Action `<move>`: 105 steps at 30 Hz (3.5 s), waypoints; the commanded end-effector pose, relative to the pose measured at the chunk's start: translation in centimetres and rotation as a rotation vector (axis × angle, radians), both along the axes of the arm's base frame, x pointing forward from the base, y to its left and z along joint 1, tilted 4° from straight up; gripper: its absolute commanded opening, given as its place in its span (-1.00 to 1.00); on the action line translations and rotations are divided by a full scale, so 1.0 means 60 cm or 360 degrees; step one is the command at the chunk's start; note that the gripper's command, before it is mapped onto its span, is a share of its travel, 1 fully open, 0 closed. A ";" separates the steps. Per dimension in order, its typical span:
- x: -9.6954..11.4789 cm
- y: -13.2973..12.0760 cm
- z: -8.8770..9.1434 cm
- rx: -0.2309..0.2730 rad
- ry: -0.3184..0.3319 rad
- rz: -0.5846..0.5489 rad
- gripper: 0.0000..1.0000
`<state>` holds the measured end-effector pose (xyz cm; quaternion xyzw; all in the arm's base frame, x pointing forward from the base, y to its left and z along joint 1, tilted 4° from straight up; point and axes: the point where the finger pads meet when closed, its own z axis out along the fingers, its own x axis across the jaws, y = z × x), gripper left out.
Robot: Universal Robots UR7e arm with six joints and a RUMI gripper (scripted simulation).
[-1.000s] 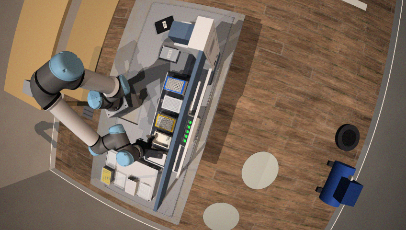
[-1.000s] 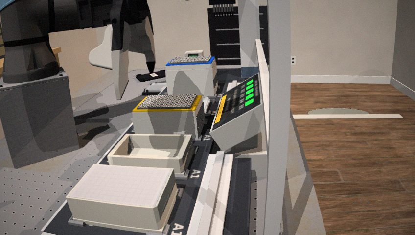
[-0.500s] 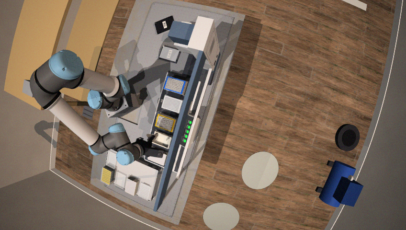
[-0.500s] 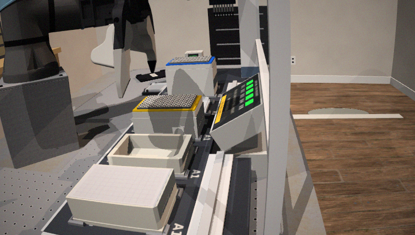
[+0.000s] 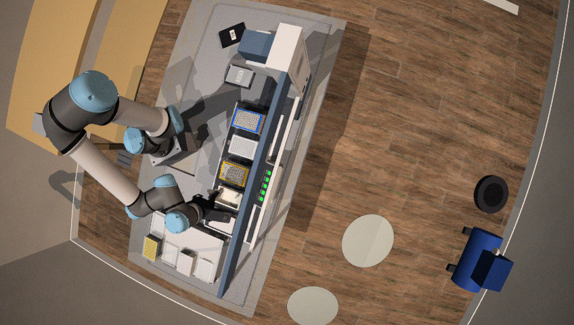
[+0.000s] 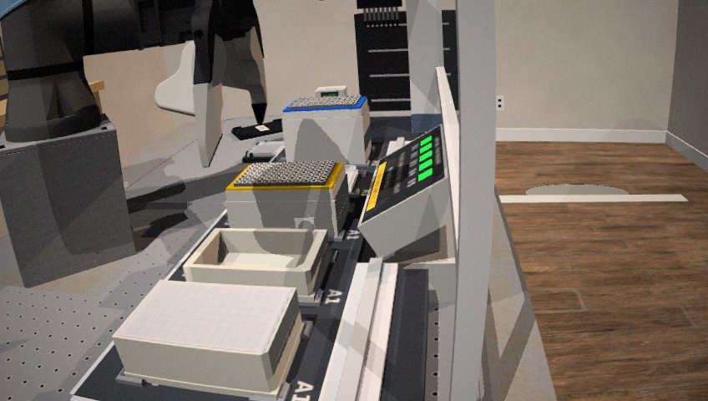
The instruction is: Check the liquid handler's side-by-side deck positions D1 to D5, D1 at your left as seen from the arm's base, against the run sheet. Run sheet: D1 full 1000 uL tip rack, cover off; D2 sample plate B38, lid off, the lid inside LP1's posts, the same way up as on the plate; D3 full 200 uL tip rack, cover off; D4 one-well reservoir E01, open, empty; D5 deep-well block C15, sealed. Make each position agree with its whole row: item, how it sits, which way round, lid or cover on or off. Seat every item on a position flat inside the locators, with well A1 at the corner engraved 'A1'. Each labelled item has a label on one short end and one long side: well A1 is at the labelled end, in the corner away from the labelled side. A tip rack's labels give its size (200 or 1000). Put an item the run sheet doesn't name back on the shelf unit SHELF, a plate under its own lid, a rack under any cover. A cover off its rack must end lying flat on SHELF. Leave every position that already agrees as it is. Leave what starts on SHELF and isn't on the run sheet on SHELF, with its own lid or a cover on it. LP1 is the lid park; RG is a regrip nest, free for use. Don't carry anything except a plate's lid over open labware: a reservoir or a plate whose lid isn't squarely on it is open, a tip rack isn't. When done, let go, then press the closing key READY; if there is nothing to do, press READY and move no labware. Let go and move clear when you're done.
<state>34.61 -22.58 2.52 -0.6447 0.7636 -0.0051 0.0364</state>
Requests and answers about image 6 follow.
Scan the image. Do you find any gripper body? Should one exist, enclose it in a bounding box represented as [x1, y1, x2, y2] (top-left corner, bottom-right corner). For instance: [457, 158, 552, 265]
[134, 0, 254, 48]

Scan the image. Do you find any grey tip rack with blue rim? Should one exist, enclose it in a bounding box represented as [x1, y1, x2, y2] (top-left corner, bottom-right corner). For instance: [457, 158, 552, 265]
[282, 95, 372, 165]

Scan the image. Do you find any beige open rectangular reservoir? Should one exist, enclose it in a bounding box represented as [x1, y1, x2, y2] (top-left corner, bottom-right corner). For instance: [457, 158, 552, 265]
[183, 228, 331, 299]

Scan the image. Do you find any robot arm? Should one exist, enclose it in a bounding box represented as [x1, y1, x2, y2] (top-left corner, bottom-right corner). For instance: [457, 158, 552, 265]
[0, 0, 145, 143]

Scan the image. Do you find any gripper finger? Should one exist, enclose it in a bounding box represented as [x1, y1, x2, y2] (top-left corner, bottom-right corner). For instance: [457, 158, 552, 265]
[154, 0, 227, 167]
[222, 6, 268, 124]

